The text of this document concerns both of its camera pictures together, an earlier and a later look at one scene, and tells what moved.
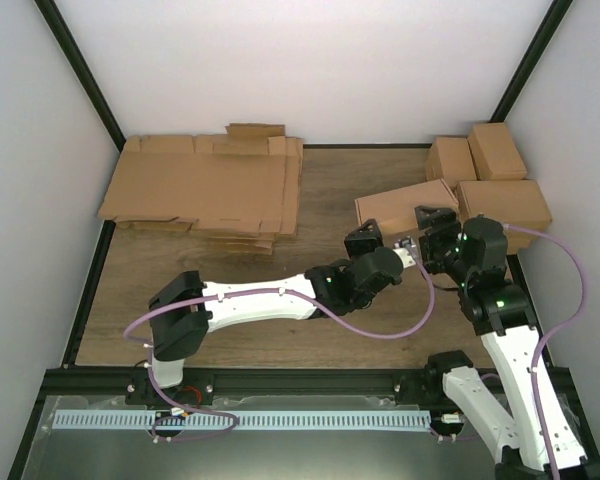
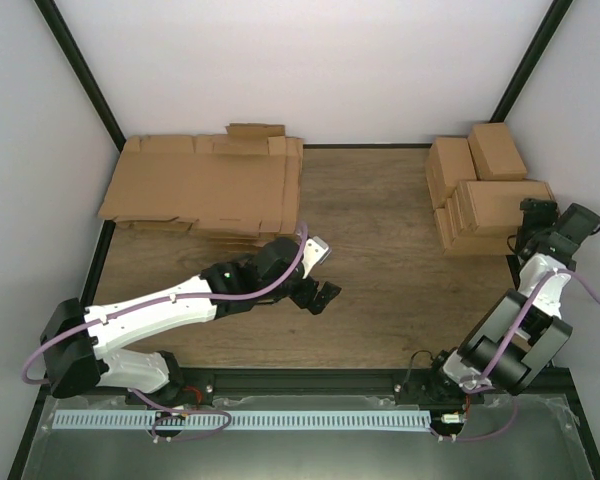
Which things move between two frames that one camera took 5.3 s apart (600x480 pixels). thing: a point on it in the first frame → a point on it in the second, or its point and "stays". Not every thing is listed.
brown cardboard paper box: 395,210 → 492,208
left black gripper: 352,243 → 304,299
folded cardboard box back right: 496,152 stays
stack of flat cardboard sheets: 236,191 stays
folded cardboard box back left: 451,160 stays
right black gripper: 432,238 → 533,211
